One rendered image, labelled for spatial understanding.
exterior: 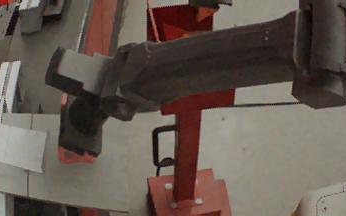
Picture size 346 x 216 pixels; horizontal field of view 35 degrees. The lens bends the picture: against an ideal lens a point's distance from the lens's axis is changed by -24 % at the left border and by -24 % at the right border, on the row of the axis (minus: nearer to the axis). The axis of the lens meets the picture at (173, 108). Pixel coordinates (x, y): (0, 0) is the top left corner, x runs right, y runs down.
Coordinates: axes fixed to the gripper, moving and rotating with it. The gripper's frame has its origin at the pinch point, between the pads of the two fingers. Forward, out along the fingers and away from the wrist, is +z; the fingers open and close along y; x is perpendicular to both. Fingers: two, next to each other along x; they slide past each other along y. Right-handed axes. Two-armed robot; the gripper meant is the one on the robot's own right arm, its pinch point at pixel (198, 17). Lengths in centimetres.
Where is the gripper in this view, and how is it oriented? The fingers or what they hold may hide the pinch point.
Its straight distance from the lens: 149.7
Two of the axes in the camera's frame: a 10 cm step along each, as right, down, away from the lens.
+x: 1.9, 7.9, -5.9
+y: -9.5, -0.1, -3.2
